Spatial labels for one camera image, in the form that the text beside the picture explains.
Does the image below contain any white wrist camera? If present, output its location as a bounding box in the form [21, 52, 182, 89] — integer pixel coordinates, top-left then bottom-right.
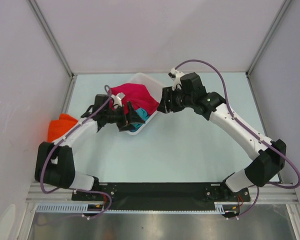
[111, 92, 125, 108]
[168, 68, 185, 91]

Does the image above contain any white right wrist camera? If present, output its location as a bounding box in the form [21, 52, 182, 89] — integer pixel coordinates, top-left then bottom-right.
[168, 68, 185, 91]

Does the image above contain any teal t shirt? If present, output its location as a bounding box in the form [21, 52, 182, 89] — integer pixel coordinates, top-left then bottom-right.
[130, 107, 150, 133]

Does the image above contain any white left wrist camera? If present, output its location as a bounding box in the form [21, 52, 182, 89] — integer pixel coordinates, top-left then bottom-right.
[111, 92, 125, 108]

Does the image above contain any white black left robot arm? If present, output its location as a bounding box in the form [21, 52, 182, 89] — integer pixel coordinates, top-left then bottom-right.
[34, 94, 145, 200]

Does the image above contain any white slotted cable duct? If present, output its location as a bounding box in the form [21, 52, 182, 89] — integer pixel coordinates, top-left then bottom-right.
[36, 203, 238, 215]

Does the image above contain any white plastic laundry basket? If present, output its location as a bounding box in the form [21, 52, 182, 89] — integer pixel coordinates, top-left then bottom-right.
[110, 72, 164, 136]

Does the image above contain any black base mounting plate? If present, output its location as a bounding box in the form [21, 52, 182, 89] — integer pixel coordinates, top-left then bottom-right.
[71, 181, 251, 212]

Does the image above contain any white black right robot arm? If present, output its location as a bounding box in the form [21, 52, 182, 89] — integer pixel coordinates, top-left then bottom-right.
[157, 69, 287, 201]

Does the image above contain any red t shirt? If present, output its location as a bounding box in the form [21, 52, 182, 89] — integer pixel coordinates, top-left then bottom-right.
[111, 83, 159, 116]

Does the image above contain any orange folded t shirt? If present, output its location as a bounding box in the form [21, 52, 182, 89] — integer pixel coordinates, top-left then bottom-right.
[47, 113, 78, 143]

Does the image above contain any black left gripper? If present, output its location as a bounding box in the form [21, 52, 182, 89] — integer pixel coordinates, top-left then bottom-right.
[104, 101, 145, 132]

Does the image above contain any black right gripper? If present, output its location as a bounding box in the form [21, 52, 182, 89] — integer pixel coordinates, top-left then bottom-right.
[156, 85, 194, 114]

